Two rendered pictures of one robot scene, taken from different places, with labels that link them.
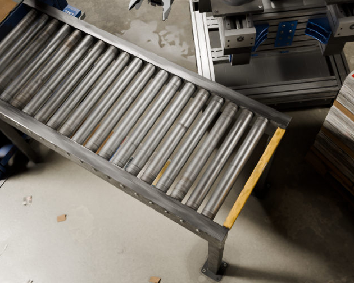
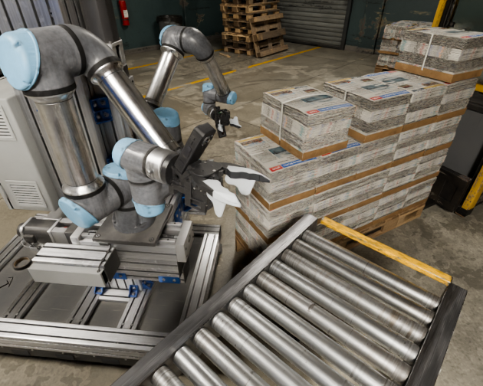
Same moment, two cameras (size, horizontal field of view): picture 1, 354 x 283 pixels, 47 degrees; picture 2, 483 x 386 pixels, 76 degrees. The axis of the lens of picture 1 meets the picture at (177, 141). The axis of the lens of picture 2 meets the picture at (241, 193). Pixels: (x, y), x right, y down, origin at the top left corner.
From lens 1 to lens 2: 122 cm
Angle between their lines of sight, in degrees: 58
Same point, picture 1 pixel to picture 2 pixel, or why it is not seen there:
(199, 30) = (78, 335)
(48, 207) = not seen: outside the picture
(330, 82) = (209, 237)
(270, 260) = not seen: hidden behind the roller
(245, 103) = (287, 240)
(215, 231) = (457, 294)
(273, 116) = (305, 224)
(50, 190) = not seen: outside the picture
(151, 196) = (433, 362)
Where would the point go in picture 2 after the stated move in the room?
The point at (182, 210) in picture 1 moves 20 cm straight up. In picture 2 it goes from (441, 324) to (474, 274)
